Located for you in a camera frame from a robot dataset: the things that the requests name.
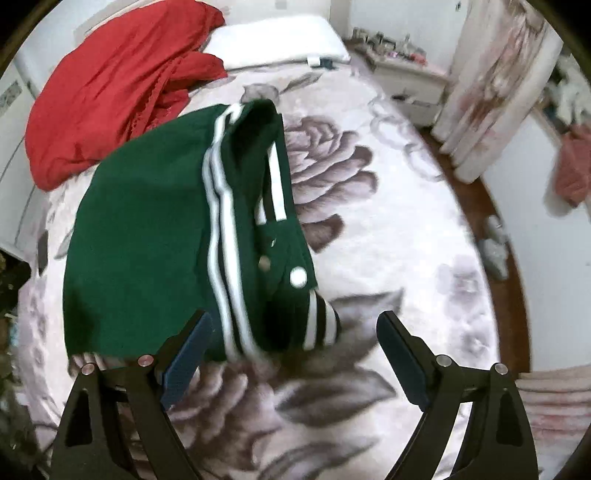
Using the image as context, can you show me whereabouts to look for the white wardrobe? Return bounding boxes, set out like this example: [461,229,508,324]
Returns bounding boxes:
[0,60,48,259]

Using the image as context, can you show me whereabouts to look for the dark patterned object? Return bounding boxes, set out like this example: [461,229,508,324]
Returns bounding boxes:
[0,249,48,480]

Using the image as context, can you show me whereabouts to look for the white bedside table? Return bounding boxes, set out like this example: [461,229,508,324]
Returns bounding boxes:
[367,46,452,131]

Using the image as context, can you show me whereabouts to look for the floral blanket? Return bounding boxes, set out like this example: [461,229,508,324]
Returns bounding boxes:
[18,60,518,480]

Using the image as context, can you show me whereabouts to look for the green varsity jacket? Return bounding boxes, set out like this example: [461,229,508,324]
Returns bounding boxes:
[62,99,345,364]

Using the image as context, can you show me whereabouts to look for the pink cloth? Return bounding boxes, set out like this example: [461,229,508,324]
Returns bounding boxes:
[553,128,591,207]

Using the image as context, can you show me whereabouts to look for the cluster of small toiletries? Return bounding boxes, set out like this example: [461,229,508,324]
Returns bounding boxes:
[351,27,431,61]

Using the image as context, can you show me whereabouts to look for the red lace-trimmed garment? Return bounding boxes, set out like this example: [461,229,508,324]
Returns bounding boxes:
[25,0,230,192]

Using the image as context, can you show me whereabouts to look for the floral curtain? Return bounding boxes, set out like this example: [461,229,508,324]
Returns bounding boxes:
[431,0,563,184]

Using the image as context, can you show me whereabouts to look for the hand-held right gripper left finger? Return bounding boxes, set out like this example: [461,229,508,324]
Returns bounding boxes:
[50,309,215,480]

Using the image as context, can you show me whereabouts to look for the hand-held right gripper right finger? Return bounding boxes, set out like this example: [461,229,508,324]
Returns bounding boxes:
[376,310,540,480]

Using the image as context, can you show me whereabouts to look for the pink striped towel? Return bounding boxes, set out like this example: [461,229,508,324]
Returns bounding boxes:
[516,367,591,463]

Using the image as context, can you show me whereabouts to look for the grey slipper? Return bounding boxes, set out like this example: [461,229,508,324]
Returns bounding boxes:
[479,240,512,281]
[484,215,509,244]

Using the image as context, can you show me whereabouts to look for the white pillow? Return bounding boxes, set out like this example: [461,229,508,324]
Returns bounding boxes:
[201,14,352,73]

